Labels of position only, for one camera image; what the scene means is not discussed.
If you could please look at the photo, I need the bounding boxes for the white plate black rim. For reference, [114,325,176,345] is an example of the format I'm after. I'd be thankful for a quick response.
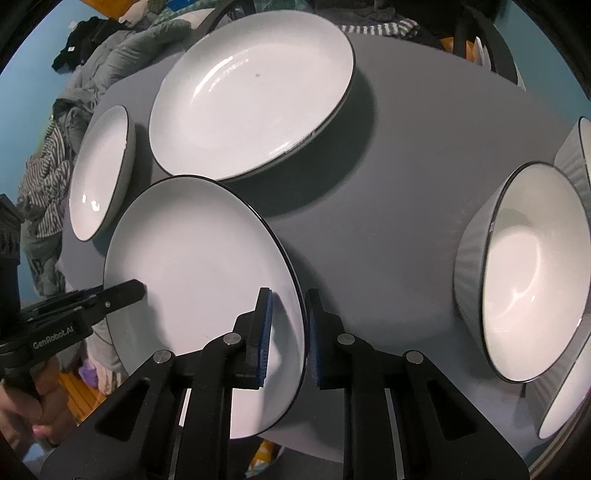
[103,176,305,439]

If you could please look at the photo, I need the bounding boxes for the white ribbed bowl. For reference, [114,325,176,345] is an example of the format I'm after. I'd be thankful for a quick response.
[525,314,590,440]
[453,162,590,383]
[554,117,591,219]

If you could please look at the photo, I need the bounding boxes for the large white plate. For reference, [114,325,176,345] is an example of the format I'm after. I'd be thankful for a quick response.
[148,11,356,180]

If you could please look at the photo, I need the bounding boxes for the person's left hand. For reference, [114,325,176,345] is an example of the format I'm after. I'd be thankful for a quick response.
[1,357,77,460]

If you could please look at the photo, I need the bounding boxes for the small white plate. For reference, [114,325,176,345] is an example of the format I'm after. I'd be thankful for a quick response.
[68,105,136,242]

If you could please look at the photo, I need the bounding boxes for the striped grey shirt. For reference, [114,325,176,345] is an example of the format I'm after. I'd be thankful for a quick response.
[17,120,73,238]

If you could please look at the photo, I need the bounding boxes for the grey puffy jacket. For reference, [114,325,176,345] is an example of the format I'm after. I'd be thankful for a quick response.
[53,19,191,120]

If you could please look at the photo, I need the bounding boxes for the black garment on bed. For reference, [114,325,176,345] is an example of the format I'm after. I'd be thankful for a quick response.
[52,16,126,72]

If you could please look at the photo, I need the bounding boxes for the grey striped cuff sweater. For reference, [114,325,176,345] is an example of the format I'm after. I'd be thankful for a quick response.
[315,1,421,40]

